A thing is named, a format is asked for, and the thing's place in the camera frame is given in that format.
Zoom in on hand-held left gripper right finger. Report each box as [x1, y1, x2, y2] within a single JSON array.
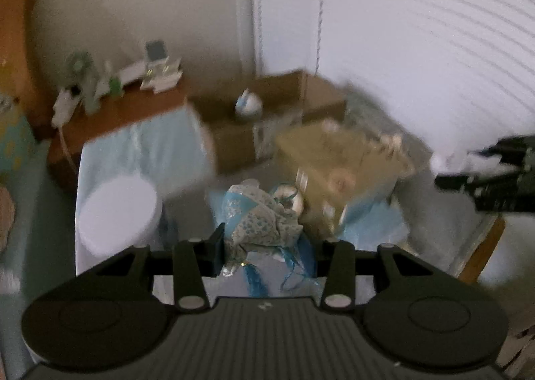
[[315, 238, 454, 310]]

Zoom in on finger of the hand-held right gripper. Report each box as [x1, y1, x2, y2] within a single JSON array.
[[480, 135, 535, 165], [435, 173, 519, 197]]

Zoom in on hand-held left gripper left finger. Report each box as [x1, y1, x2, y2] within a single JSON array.
[[79, 224, 226, 314]]

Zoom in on cream drawstring pouch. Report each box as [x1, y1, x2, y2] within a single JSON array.
[[430, 149, 475, 177]]

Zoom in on patterned drawstring pouch with tassel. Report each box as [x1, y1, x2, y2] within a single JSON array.
[[221, 179, 318, 298]]

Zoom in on brown cardboard box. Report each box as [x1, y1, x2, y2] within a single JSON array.
[[188, 70, 348, 175]]

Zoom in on white round container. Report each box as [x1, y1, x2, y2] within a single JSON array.
[[79, 177, 163, 259]]

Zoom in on beige tissue pack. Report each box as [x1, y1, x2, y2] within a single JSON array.
[[277, 117, 415, 236]]

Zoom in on light blue bed sheet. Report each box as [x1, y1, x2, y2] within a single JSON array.
[[74, 110, 216, 278]]

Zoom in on white slatted roller blind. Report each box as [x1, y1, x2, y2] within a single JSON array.
[[322, 0, 535, 159]]

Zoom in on wooden nightstand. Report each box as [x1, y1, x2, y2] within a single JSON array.
[[47, 78, 191, 193]]

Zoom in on white box stack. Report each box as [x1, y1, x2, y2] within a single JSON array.
[[139, 57, 184, 93]]

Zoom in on white tablet stand device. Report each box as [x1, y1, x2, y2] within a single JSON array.
[[118, 61, 148, 84]]

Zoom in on small standing mirror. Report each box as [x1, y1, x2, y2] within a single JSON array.
[[144, 40, 169, 68]]

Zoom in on teal pillow with yellow print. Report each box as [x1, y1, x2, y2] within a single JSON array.
[[0, 106, 39, 182]]

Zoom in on small green desk fan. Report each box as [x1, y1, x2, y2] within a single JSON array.
[[64, 51, 95, 86]]

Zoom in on wooden headboard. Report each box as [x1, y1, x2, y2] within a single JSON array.
[[0, 0, 44, 142]]

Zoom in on wooden bed frame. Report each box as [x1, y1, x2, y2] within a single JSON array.
[[457, 215, 507, 285]]

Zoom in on beaded blind cord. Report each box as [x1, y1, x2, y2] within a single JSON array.
[[314, 0, 327, 76]]

